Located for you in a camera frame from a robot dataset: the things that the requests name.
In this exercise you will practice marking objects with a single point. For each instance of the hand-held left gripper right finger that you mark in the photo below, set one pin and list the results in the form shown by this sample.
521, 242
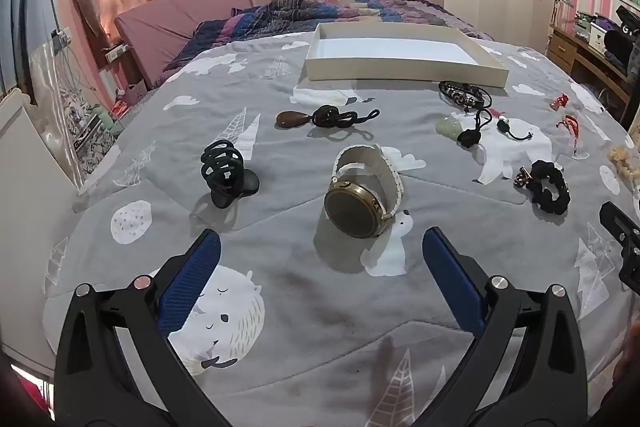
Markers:
450, 279

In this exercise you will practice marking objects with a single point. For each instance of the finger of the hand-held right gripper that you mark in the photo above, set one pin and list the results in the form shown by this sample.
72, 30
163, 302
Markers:
627, 247

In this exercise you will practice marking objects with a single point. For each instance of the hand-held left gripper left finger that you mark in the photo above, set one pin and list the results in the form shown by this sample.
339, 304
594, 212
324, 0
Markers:
192, 279

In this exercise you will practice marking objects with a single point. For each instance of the red knot gourd charm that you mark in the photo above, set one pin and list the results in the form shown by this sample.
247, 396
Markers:
562, 99

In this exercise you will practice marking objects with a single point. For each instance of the white shallow tray box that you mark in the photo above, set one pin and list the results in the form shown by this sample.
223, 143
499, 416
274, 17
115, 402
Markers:
400, 52

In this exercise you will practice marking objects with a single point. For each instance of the black scrunchie with gold charm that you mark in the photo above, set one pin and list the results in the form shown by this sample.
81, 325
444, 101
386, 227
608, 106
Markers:
547, 187

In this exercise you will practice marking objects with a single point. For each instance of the grey printed blanket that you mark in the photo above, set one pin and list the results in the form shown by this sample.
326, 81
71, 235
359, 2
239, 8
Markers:
300, 297

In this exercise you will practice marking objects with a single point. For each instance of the black hair claw clip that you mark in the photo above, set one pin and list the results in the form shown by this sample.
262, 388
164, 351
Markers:
222, 167

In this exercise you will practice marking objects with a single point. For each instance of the white board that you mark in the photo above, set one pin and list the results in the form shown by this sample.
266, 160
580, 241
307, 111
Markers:
30, 217

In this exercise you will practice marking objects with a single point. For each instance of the black bag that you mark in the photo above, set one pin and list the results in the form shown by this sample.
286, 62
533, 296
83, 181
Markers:
622, 42

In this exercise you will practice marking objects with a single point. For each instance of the wooden desk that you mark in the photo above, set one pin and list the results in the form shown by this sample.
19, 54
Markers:
565, 49

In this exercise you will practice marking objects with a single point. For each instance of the clear plastic bag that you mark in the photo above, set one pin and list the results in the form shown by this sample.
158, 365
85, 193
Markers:
65, 107

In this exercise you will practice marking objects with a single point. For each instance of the white power strip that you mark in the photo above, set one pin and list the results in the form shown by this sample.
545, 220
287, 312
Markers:
115, 53

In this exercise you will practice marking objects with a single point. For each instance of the striped purple blue quilt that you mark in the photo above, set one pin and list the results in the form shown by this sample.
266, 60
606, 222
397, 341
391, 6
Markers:
300, 9

